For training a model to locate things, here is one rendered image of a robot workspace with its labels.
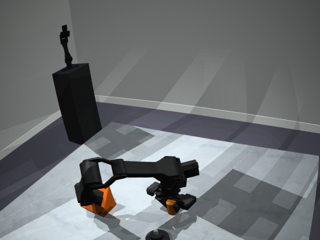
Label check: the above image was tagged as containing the orange knob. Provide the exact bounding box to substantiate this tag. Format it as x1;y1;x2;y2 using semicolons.
166;199;178;215

